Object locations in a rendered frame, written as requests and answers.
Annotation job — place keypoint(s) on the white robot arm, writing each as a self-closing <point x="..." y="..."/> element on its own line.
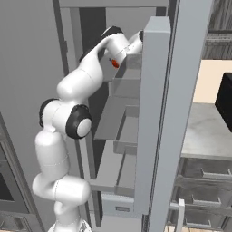
<point x="79" y="84"/>

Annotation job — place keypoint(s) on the red tomato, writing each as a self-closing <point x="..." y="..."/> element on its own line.
<point x="115" y="63"/>

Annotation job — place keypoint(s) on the grey door bin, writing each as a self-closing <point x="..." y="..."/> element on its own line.
<point x="126" y="178"/>
<point x="128" y="133"/>
<point x="127" y="87"/>

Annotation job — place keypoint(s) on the grey fridge door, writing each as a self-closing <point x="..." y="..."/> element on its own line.
<point x="181" y="90"/>

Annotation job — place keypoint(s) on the grey fridge drawer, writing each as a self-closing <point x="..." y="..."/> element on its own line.
<point x="117" y="205"/>

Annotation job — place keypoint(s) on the grey drawer front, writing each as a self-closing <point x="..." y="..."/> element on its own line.
<point x="176" y="222"/>
<point x="191" y="169"/>
<point x="184" y="198"/>

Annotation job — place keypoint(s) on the grey fridge body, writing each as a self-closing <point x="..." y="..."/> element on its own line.
<point x="27" y="54"/>

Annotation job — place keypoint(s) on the black microwave oven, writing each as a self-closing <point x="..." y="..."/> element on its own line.
<point x="225" y="101"/>

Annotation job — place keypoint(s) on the grey upper cupboard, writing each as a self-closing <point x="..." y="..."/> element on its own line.
<point x="219" y="39"/>

